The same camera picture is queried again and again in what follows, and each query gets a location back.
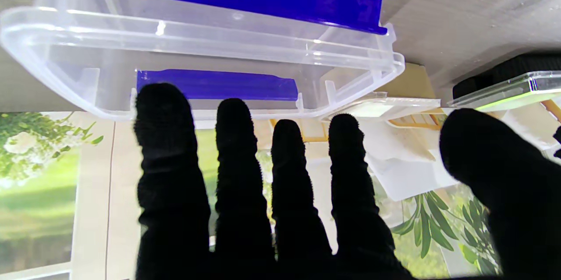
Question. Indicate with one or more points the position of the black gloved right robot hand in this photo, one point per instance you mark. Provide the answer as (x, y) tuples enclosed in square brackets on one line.
[(241, 236)]

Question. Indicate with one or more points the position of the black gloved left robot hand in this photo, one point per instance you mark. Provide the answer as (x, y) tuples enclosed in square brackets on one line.
[(558, 140)]

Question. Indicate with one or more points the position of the clear lid with green label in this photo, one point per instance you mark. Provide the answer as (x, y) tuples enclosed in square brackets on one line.
[(513, 89)]

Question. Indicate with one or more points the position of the black plastic tray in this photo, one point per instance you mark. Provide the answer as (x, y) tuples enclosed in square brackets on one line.
[(504, 72)]

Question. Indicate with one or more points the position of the brown kraft paper container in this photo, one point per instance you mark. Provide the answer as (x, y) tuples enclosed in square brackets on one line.
[(412, 83)]

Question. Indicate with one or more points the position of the clear lid with white label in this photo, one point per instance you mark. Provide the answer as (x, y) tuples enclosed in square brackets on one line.
[(385, 107)]

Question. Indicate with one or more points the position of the clear box with blue clips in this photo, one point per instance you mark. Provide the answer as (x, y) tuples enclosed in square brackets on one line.
[(219, 30)]

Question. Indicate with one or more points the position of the printed garden backdrop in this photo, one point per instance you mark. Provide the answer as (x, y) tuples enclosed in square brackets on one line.
[(52, 183)]

